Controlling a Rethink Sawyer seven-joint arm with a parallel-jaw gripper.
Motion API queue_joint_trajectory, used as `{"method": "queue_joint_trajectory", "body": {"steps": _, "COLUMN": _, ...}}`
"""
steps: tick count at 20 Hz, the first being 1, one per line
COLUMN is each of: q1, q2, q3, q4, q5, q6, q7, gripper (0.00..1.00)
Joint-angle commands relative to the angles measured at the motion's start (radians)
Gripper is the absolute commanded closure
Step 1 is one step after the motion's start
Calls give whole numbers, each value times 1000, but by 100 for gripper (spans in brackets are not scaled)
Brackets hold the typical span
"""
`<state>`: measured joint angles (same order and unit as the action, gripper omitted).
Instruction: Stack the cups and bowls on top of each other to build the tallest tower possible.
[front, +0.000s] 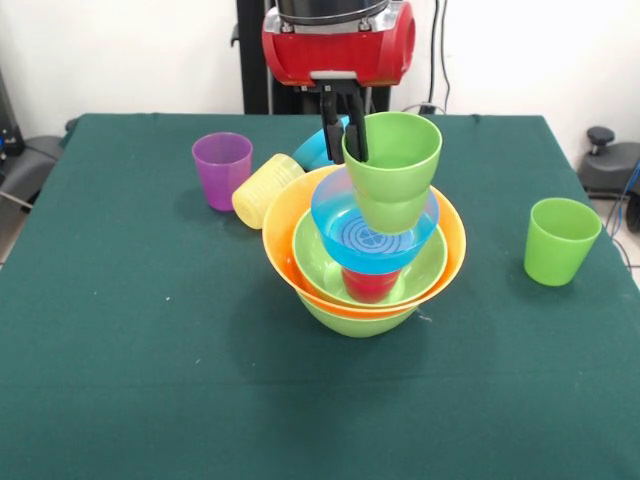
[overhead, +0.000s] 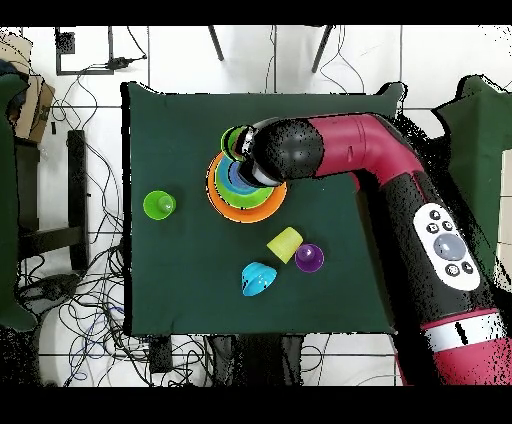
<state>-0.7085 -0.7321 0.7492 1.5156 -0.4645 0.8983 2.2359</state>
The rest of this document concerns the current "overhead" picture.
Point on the large orange plastic bowl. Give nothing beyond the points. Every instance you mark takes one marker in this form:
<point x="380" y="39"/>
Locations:
<point x="248" y="215"/>

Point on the green plastic bowl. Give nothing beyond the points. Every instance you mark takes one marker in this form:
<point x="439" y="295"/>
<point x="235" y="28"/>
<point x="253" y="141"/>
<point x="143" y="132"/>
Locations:
<point x="248" y="200"/>

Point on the yellow plastic cup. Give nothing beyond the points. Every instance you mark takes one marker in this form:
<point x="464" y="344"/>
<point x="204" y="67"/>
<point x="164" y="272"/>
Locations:
<point x="284" y="244"/>

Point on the translucent blue plastic bowl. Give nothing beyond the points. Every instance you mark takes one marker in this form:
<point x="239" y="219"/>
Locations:
<point x="232" y="176"/>

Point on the ribbed cyan plastic bowl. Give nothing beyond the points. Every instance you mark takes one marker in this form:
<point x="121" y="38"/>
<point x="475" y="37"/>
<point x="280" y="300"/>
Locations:
<point x="258" y="278"/>

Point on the green plastic cup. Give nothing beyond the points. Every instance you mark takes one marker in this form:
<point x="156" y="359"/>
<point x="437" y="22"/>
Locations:
<point x="154" y="206"/>
<point x="228" y="140"/>

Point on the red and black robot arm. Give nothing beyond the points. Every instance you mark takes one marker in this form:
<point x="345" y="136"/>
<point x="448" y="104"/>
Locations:
<point x="376" y="148"/>

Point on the purple plastic cup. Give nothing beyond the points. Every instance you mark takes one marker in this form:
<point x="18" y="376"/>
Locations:
<point x="310" y="259"/>

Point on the dark green table cloth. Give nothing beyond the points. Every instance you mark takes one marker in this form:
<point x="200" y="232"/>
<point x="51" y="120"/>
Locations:
<point x="180" y="120"/>

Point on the black power strip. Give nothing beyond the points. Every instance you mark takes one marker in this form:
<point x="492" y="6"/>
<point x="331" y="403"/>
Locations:
<point x="160" y="354"/>

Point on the black tripod leg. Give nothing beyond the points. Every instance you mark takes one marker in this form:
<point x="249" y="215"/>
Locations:
<point x="216" y="43"/>
<point x="322" y="48"/>

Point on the black power adapter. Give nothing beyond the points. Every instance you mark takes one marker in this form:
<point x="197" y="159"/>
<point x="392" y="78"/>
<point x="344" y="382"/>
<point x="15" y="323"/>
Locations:
<point x="120" y="62"/>

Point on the black stand base with knob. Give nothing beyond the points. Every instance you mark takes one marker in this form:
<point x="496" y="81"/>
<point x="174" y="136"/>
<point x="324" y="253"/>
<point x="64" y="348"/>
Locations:
<point x="48" y="290"/>

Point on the green-clothed side table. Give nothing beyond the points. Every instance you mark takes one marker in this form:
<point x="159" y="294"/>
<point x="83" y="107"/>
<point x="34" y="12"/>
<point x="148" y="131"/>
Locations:
<point x="8" y="200"/>
<point x="480" y="140"/>

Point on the brown cardboard box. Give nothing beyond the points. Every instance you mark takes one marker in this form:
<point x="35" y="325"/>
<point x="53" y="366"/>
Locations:
<point x="32" y="108"/>

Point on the white boxes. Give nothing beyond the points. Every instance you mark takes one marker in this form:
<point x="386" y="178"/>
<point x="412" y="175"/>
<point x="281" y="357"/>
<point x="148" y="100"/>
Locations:
<point x="506" y="200"/>

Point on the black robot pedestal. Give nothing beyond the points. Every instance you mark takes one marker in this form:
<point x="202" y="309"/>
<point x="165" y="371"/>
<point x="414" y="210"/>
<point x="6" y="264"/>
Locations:
<point x="256" y="360"/>

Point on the black bench frame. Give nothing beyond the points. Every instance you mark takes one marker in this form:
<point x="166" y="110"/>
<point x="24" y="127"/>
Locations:
<point x="76" y="200"/>

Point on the black square floor frame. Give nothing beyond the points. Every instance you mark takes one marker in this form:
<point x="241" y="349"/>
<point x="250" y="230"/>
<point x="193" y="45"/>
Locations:
<point x="64" y="44"/>

